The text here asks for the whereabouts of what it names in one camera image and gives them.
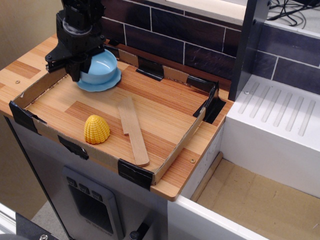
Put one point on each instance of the grey toy oven front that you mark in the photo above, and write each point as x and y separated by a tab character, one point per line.
91	201

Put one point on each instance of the light blue plastic bowl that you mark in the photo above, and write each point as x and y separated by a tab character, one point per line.
102	68

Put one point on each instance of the yellow toy corn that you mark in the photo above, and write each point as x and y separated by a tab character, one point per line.
96	130

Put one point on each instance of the wooden toy knife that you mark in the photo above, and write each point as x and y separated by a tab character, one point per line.
131	128

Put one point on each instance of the white toy sink basin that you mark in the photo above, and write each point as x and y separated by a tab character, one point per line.
260	177

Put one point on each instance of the light blue scalloped plate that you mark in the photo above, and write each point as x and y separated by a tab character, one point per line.
115	80

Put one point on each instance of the dark grey vertical post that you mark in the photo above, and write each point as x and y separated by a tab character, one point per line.
255	15

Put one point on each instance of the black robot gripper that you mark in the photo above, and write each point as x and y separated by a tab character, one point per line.
75	50

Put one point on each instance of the taped cardboard tray border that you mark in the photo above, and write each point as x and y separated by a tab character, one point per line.
165	110

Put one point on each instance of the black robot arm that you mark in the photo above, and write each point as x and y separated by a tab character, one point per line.
81	15

